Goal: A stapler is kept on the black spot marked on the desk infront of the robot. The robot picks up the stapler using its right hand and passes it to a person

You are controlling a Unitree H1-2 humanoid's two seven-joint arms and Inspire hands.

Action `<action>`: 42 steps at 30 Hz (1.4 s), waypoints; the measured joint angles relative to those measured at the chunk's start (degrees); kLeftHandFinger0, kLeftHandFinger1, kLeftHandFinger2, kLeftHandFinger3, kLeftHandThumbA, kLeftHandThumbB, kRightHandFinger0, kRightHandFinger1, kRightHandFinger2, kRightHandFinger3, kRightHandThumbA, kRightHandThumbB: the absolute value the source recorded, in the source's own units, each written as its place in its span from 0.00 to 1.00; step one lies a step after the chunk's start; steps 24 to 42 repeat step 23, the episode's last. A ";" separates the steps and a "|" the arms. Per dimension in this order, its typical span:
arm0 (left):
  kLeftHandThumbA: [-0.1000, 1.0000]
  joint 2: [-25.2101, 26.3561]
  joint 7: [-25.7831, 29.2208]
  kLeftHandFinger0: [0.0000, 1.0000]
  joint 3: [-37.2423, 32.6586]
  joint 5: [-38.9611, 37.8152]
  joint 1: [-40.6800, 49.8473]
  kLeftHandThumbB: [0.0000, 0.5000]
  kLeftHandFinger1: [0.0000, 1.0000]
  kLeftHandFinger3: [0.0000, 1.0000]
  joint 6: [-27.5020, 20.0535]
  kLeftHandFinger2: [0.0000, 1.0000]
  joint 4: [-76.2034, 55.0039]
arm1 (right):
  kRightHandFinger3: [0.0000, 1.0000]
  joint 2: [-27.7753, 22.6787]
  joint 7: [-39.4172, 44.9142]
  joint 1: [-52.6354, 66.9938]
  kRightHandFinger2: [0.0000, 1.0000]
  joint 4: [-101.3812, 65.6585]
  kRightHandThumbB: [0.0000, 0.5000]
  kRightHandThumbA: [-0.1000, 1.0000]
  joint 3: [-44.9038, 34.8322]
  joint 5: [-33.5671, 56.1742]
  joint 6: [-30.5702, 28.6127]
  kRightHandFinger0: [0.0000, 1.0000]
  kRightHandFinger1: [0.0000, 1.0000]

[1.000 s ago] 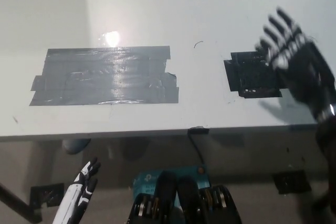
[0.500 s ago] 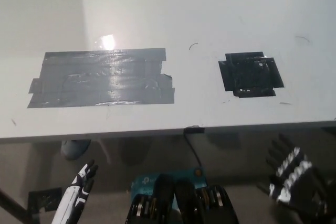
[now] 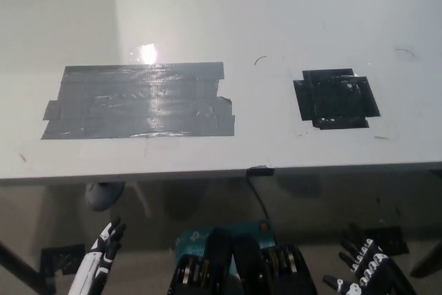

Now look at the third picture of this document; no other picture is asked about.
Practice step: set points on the black tape square patch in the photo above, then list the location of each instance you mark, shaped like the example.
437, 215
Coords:
335, 101

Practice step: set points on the grey rounded shoe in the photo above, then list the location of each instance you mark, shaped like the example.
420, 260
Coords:
103, 196

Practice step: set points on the black desk leg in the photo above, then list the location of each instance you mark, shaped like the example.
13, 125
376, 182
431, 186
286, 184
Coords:
430, 260
24, 267

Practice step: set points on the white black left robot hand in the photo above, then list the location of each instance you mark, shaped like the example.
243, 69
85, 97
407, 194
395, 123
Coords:
98, 260

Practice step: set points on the black teal robot torso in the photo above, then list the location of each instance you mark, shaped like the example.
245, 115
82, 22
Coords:
245, 260

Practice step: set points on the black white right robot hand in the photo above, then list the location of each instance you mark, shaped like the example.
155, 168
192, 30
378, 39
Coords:
376, 271

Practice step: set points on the grey duct tape patch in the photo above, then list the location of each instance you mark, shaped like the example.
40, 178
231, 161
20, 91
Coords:
138, 101

